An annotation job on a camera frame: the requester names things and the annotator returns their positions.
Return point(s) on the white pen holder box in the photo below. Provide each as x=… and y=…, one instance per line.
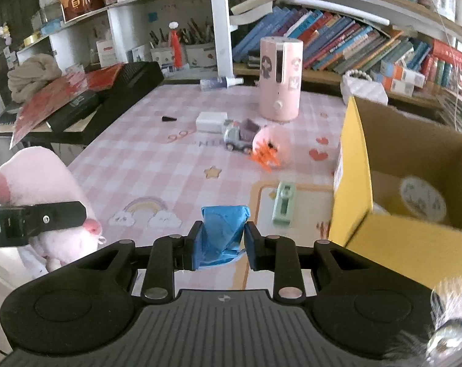
x=200, y=57
x=162, y=56

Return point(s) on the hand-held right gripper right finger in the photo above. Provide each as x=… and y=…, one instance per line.
x=252, y=246

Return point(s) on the white power adapter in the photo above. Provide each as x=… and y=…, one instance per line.
x=211, y=121

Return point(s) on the orange hair claw clip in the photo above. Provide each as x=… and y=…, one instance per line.
x=264, y=156

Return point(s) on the white side shelf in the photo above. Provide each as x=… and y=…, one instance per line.
x=120, y=23

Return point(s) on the grey furry cuff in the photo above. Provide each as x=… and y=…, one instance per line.
x=445, y=306

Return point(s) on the small black cone cap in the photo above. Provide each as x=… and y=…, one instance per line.
x=169, y=118

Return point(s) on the yellow tape roll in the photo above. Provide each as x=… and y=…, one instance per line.
x=410, y=189

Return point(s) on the yellow cardboard box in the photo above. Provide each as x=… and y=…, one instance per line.
x=387, y=252

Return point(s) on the white spray bottle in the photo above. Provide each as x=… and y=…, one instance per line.
x=215, y=83

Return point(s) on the blue cloth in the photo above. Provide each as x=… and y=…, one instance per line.
x=225, y=229

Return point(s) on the grey toy truck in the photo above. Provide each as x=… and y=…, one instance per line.
x=238, y=133

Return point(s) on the pink humidifier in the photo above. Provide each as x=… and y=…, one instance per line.
x=280, y=84

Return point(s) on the pink round plush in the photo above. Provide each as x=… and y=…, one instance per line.
x=278, y=139

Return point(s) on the pale green stapler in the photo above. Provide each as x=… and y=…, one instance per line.
x=284, y=207

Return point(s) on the white bookshelf frame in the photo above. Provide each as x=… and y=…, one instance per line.
x=220, y=26

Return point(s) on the white box red label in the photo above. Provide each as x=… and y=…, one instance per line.
x=105, y=54

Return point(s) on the row of leaning books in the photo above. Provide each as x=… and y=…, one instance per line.
x=330, y=42

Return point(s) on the red thick dictionaries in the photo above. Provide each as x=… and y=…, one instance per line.
x=448, y=61

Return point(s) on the white beaded handbag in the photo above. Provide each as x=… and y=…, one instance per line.
x=364, y=90

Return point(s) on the pink checked tablecloth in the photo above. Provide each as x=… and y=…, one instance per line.
x=158, y=160

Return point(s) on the red paper packets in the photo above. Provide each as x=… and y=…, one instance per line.
x=51, y=95

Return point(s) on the pink pig plush toy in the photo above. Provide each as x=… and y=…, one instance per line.
x=43, y=176

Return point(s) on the beige bundled cloth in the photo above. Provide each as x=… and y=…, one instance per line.
x=34, y=76

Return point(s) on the orange and white carton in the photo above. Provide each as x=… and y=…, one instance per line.
x=403, y=73
x=398, y=86

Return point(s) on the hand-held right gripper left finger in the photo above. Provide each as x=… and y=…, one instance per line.
x=198, y=245

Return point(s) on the black flat box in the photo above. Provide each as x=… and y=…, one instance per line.
x=74, y=109

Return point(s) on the red tassel ornament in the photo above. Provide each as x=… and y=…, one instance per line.
x=176, y=47

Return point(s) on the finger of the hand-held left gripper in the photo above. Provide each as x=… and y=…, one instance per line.
x=59, y=215

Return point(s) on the stack of papers and booklets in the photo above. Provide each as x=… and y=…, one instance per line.
x=460, y=111

